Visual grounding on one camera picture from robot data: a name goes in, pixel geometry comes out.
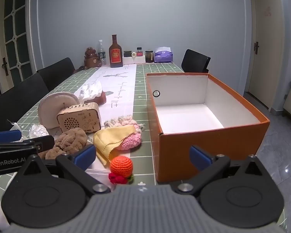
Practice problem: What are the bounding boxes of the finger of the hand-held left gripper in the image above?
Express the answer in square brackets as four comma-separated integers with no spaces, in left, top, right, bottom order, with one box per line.
[0,130,22,143]
[21,135,55,151]

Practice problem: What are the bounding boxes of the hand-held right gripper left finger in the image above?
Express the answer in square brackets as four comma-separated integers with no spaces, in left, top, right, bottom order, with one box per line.
[16,144,112,195]

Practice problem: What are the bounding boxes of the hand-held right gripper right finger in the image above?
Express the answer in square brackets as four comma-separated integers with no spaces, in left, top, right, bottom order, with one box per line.
[176,145,270,196]

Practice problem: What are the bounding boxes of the orange cardboard box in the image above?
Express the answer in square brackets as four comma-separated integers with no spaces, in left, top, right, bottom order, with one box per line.
[145,72,271,183]

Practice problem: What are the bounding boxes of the brown plush toy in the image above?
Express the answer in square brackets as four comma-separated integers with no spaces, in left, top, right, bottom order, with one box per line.
[37,127,89,161]

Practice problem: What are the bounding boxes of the beige plush slipper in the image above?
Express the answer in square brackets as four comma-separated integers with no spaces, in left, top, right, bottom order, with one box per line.
[37,92,81,129]

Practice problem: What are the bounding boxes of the small white plastic scrap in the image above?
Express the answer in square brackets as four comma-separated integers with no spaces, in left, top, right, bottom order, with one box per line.
[7,119,23,142]

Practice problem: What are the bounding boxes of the yellow cloth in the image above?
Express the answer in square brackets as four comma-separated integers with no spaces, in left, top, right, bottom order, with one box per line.
[93,125,136,167]

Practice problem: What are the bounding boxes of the wooden radio box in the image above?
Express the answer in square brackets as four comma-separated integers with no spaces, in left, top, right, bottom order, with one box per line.
[56,102,102,135]

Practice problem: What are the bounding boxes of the orange crochet ball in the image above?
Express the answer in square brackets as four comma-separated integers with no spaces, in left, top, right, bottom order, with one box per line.
[110,156,133,177]

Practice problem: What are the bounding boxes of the red crochet berries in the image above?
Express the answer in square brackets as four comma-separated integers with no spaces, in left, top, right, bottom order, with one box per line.
[108,173,134,184]

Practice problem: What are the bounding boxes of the black chair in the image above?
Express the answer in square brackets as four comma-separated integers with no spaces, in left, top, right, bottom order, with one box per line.
[0,72,50,132]
[181,49,211,74]
[36,57,76,93]

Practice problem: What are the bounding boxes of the cream crochet toy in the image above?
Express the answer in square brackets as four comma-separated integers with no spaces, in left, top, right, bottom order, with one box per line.
[103,115,146,130]

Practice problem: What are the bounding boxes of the pink crochet toy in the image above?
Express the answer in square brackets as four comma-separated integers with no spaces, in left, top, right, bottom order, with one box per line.
[116,124,142,151]

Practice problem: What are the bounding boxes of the crumpled white plastic wrap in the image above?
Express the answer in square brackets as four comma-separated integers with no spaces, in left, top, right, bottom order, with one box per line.
[79,81,105,100]

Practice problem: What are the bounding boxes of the green checked tablecloth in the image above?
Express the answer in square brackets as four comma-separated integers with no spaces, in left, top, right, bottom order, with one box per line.
[0,62,185,227]

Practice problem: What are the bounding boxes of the brown bear mug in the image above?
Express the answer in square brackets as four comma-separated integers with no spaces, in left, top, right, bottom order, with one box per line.
[84,47,102,69]

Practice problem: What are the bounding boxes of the clear water bottle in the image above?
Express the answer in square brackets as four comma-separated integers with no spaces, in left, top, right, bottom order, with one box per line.
[97,39,107,66]

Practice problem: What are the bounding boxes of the brown glass bottle red label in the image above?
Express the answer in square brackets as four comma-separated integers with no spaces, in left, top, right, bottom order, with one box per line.
[109,34,124,68]

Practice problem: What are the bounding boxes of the white box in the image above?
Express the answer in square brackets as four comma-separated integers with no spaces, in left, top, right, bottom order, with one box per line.
[122,56,146,65]

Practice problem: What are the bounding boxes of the glass panel door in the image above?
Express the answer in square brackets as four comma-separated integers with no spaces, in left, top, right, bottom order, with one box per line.
[0,0,37,89]

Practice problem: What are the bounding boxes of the purple tissue pack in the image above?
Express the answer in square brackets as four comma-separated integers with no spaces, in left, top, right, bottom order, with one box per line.
[154,46,174,63]

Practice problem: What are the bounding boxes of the cream door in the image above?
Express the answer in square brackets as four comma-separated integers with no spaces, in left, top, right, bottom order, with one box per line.
[247,0,282,110]

